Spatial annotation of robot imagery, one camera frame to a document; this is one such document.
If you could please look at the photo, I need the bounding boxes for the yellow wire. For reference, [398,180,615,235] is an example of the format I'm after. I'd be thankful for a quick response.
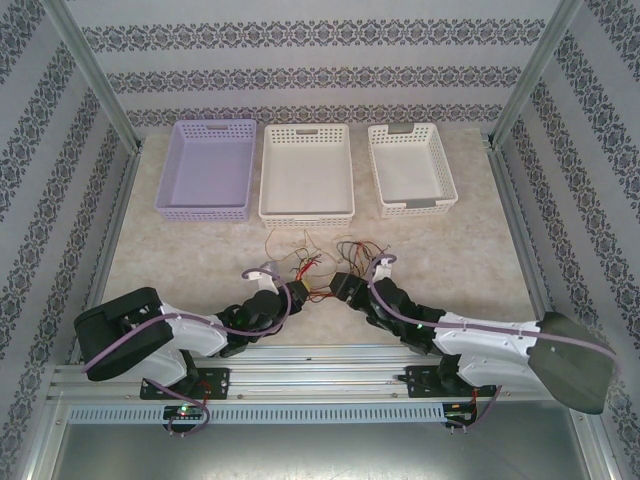
[263,227,329,269]

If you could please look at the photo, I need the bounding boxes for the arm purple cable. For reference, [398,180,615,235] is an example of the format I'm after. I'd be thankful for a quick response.
[367,253,619,436]
[81,267,274,439]

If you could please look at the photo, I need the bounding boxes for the white slotted cable duct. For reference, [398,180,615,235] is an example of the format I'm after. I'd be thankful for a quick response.
[67,403,446,425]

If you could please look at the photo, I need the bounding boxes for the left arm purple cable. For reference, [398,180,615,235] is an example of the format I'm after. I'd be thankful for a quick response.
[81,267,274,439]

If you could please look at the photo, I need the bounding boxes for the aluminium frame post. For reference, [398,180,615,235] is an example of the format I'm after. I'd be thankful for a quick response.
[42,0,146,154]
[489,0,586,149]

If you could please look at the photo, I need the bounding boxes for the black wire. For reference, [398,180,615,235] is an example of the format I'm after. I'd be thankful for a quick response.
[335,239,393,274]
[344,244,386,281]

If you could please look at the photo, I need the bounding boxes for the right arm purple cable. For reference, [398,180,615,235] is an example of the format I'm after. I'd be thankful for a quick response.
[367,253,619,436]

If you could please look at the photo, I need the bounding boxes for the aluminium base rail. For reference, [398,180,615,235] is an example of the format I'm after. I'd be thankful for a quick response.
[49,344,586,401]

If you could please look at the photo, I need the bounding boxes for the small white grey-handled basket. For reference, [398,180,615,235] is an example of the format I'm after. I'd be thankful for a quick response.
[367,121,459,220]

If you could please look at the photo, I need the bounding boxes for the purple plastic basket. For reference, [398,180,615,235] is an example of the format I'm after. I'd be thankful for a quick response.
[152,118,259,223]

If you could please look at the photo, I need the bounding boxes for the large white plastic basket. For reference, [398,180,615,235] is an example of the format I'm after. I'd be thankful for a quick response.
[258,122,357,223]

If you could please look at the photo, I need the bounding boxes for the grey metal bottom panel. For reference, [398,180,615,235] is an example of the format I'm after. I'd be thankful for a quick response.
[49,422,609,480]

